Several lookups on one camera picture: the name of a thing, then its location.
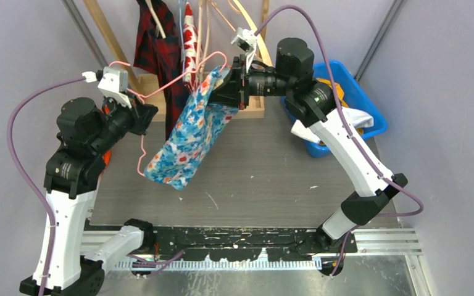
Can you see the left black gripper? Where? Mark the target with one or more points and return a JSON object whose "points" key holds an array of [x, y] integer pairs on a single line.
{"points": [[141, 115]]}

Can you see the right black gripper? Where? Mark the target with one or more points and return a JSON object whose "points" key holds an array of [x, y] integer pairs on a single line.
{"points": [[231, 92]]}

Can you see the beige plastic hanger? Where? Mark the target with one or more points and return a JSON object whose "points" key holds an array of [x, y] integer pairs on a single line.
{"points": [[203, 34], [262, 54]]}

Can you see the blue floral garment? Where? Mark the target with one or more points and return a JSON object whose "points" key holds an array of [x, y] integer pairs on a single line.
{"points": [[193, 136]]}

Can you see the yellow skirt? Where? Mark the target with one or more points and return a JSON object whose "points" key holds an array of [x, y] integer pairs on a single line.
{"points": [[338, 89]]}

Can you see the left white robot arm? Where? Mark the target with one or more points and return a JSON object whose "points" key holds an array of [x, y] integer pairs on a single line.
{"points": [[86, 134]]}

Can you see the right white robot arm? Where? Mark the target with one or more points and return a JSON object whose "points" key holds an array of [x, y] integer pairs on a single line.
{"points": [[313, 104]]}

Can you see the beige hanger under plaid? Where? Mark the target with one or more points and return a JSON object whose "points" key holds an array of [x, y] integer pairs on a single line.
{"points": [[156, 19]]}

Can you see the red white floral garment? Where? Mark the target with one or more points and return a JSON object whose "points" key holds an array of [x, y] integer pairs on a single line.
{"points": [[190, 42]]}

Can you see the red black plaid dress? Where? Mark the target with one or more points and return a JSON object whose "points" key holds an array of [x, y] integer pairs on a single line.
{"points": [[162, 57]]}

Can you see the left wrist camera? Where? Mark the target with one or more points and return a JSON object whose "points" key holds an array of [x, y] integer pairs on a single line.
{"points": [[113, 83]]}

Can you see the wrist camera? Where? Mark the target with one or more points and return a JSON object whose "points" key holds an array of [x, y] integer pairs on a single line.
{"points": [[113, 83], [247, 41]]}

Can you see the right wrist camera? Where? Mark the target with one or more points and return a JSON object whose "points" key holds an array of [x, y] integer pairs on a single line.
{"points": [[247, 41]]}

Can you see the blue wire hanger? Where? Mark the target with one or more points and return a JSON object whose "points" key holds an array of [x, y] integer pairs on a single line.
{"points": [[181, 15]]}

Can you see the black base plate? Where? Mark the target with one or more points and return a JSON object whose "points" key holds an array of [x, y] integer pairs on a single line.
{"points": [[242, 244]]}

